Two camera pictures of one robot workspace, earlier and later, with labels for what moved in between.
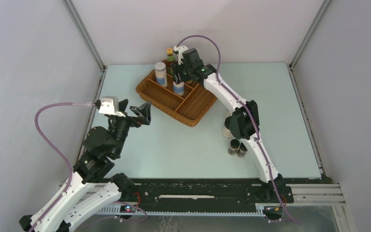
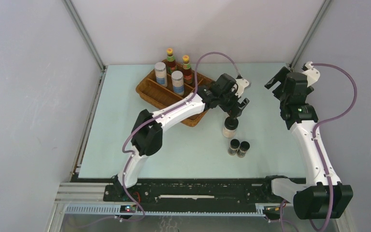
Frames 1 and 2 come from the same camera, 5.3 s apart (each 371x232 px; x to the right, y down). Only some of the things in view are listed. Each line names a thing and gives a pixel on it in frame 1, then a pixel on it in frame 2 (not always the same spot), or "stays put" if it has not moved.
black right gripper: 176,69 → 280,77
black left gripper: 144,112 → 233,111
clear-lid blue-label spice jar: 178,89 stays put
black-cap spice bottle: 226,131 stays put
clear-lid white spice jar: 161,74 stays put
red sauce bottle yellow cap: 170,59 stays put
